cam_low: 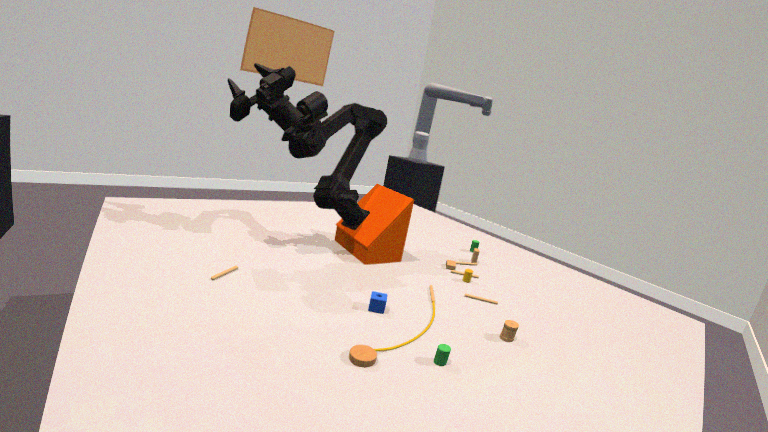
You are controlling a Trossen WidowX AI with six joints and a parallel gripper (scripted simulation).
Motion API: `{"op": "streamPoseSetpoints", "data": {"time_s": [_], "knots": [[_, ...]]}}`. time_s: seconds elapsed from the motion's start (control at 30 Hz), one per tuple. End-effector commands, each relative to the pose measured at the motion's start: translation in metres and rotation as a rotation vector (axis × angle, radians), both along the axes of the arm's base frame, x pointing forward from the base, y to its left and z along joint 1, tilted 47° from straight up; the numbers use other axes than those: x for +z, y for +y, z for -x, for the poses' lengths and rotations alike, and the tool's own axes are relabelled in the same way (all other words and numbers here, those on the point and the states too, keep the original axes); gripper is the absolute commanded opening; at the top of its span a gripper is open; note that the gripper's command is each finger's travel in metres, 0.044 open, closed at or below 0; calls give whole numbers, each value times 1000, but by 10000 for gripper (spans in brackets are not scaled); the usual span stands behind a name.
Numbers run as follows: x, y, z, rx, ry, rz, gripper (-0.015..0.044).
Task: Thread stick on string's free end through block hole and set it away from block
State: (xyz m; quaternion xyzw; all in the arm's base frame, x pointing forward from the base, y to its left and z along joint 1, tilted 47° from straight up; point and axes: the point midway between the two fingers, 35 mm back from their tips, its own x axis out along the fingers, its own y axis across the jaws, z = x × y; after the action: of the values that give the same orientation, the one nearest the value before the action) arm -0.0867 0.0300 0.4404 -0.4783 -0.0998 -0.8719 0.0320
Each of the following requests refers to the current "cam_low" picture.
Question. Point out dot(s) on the short wooden cylinder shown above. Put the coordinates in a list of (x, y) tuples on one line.
[(468, 273)]

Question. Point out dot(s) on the round wooden button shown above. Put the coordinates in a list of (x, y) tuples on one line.
[(362, 355)]

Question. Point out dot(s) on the small orange and brown cylinder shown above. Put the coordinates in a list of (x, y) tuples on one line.
[(509, 331)]

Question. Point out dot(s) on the blue block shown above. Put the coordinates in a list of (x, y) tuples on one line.
[(378, 302)]

